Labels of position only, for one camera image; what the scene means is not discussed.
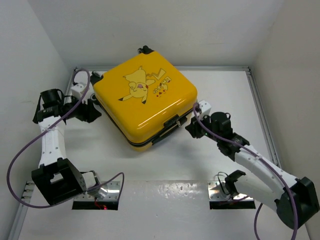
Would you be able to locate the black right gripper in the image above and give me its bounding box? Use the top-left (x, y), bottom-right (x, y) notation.
top-left (185, 112), bottom-right (220, 143)

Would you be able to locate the yellow suitcase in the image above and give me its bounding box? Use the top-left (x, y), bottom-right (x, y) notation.
top-left (90, 45), bottom-right (198, 152)

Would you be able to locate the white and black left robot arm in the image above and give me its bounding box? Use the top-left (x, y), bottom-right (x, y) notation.
top-left (31, 82), bottom-right (102, 206)

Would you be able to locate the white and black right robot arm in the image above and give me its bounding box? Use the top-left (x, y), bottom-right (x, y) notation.
top-left (185, 100), bottom-right (320, 230)

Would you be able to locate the white front platform board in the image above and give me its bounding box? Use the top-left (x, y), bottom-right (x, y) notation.
top-left (17, 178), bottom-right (311, 240)

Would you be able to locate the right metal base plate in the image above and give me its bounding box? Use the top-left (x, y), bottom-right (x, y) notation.
top-left (207, 180), bottom-right (254, 202)

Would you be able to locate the metal base plate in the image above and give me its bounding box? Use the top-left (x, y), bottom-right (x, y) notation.
top-left (73, 181), bottom-right (121, 202)
top-left (207, 180), bottom-right (254, 202)

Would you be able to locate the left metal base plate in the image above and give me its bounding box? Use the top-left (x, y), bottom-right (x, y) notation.
top-left (73, 181), bottom-right (121, 202)

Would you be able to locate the aluminium frame rail left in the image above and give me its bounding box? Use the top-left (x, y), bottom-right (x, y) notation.
top-left (6, 68), bottom-right (90, 229)

